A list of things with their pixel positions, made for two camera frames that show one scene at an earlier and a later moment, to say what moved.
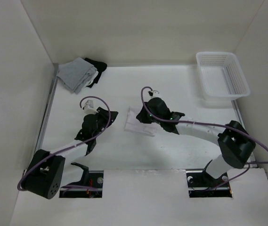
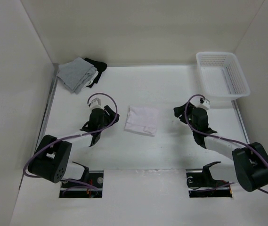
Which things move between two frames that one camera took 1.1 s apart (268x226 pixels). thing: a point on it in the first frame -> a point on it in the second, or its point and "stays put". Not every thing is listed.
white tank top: (134, 125) stays put
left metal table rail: (47, 107) stays put
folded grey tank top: (75, 74) stays put
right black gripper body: (157, 121) -> (194, 126)
